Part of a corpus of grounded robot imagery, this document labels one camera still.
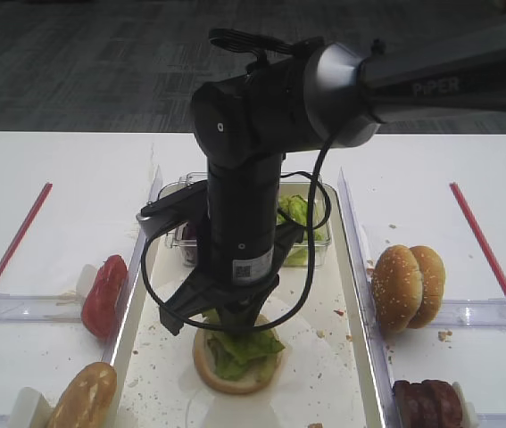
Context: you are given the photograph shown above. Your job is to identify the sesame bun top, front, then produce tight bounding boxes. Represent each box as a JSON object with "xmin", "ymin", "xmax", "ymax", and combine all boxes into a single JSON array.
[{"xmin": 371, "ymin": 245, "xmax": 423, "ymax": 334}]

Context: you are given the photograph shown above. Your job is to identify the white block behind tomato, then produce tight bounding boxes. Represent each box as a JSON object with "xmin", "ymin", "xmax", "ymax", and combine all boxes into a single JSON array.
[{"xmin": 76, "ymin": 264, "xmax": 97, "ymax": 300}]

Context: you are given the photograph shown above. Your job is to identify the clear rail behind tomato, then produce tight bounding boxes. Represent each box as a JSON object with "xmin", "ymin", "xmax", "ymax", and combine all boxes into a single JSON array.
[{"xmin": 0, "ymin": 293, "xmax": 82, "ymax": 324}]

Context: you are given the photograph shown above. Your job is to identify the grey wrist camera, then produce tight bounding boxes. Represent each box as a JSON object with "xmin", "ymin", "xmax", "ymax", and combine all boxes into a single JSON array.
[{"xmin": 137, "ymin": 180, "xmax": 207, "ymax": 238}]

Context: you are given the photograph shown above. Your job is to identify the sesame bun ,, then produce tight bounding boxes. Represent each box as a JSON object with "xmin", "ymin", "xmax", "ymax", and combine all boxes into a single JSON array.
[
  {"xmin": 371, "ymin": 245, "xmax": 423, "ymax": 334},
  {"xmin": 408, "ymin": 245, "xmax": 446, "ymax": 329}
]

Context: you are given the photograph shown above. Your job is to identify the green lettuce in container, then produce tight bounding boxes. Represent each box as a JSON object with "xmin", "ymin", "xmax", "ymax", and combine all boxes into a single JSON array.
[{"xmin": 276, "ymin": 194, "xmax": 328, "ymax": 268}]

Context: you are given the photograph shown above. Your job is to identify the bottom bun half on tray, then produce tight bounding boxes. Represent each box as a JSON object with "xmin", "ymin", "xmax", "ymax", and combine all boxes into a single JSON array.
[{"xmin": 193, "ymin": 329, "xmax": 285, "ymax": 395}]

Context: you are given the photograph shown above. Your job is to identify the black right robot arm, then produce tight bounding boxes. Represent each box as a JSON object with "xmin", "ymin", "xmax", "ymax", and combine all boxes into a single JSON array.
[{"xmin": 149, "ymin": 16, "xmax": 506, "ymax": 334}]

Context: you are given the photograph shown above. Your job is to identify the black camera cable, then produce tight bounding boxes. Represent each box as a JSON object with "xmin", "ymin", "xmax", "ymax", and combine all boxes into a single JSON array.
[{"xmin": 140, "ymin": 128, "xmax": 338, "ymax": 332}]

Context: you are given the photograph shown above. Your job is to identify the clear plastic salad container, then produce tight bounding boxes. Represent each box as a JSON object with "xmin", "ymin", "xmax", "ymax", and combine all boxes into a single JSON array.
[{"xmin": 164, "ymin": 171, "xmax": 334, "ymax": 268}]

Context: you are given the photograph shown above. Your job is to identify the red strip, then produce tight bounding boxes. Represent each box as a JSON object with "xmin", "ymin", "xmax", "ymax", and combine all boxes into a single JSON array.
[
  {"xmin": 0, "ymin": 182, "xmax": 53, "ymax": 277},
  {"xmin": 449, "ymin": 182, "xmax": 506, "ymax": 298}
]

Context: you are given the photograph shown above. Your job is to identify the clear rail behind sesame buns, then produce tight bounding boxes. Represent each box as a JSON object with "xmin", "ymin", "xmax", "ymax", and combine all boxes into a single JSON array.
[{"xmin": 428, "ymin": 298, "xmax": 506, "ymax": 330}]

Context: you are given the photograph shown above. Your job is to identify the red tomato slice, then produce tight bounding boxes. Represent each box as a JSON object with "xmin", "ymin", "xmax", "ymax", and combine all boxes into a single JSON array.
[{"xmin": 81, "ymin": 254, "xmax": 128, "ymax": 341}]

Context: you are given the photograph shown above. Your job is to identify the white metal tray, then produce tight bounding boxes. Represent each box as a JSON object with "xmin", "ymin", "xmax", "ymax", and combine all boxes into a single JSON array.
[{"xmin": 110, "ymin": 182, "xmax": 391, "ymax": 428}]

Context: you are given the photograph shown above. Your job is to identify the sesame bun top, rear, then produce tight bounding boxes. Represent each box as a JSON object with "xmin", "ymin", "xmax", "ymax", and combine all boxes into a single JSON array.
[{"xmin": 408, "ymin": 245, "xmax": 446, "ymax": 329}]

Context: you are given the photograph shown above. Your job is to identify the white block behind patties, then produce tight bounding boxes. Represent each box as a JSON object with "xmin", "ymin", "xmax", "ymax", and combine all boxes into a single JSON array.
[{"xmin": 452, "ymin": 382, "xmax": 480, "ymax": 428}]

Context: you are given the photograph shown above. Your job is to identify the left red strip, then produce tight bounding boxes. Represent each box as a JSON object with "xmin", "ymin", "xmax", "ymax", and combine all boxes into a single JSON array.
[{"xmin": 0, "ymin": 182, "xmax": 53, "ymax": 277}]

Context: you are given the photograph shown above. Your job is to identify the long clear divider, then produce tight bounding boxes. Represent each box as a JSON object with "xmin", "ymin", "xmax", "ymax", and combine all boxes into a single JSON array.
[
  {"xmin": 100, "ymin": 165, "xmax": 164, "ymax": 363},
  {"xmin": 337, "ymin": 166, "xmax": 400, "ymax": 393}
]

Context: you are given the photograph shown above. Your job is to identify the left long clear divider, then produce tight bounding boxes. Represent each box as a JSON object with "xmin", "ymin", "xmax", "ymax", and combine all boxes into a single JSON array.
[{"xmin": 100, "ymin": 165, "xmax": 164, "ymax": 363}]

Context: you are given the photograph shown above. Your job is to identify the brown meat patties stack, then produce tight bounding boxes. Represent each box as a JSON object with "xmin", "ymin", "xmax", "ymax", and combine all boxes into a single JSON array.
[{"xmin": 392, "ymin": 380, "xmax": 463, "ymax": 428}]

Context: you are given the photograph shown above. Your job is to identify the white block behind left bun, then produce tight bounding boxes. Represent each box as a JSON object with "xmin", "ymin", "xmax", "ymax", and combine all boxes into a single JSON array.
[{"xmin": 7, "ymin": 387, "xmax": 53, "ymax": 428}]

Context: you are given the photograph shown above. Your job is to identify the right long clear divider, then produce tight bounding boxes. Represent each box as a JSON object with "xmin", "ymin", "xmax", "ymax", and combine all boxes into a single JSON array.
[{"xmin": 337, "ymin": 166, "xmax": 400, "ymax": 393}]

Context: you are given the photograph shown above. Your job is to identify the purple cabbage leaves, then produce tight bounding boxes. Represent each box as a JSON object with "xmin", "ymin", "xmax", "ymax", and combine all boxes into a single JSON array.
[{"xmin": 181, "ymin": 222, "xmax": 198, "ymax": 266}]

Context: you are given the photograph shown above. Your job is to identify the right red strip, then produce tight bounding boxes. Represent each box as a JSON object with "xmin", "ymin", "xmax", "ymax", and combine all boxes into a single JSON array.
[{"xmin": 449, "ymin": 182, "xmax": 506, "ymax": 298}]

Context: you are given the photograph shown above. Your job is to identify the toasted bun bottom, left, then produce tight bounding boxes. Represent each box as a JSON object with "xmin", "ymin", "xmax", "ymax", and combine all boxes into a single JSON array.
[{"xmin": 46, "ymin": 362, "xmax": 117, "ymax": 428}]

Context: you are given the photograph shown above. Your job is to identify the green lettuce leaf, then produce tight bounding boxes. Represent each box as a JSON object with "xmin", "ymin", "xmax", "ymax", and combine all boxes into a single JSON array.
[{"xmin": 198, "ymin": 329, "xmax": 285, "ymax": 383}]

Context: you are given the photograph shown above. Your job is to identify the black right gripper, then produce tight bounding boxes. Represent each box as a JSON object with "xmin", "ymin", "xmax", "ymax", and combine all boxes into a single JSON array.
[{"xmin": 158, "ymin": 222, "xmax": 302, "ymax": 335}]

